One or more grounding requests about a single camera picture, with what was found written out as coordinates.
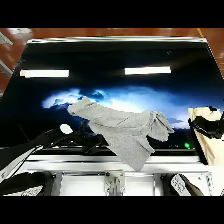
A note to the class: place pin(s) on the grey T-shirt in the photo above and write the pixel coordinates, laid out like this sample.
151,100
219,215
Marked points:
123,130

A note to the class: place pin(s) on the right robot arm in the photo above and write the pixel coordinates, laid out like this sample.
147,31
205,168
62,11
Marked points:
206,126

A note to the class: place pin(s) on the beige garment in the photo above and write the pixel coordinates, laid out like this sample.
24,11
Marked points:
213,150

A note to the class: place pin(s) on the silver frame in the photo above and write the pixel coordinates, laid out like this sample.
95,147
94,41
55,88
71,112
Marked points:
83,166

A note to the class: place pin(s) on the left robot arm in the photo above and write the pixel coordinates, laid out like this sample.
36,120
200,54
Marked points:
20,150

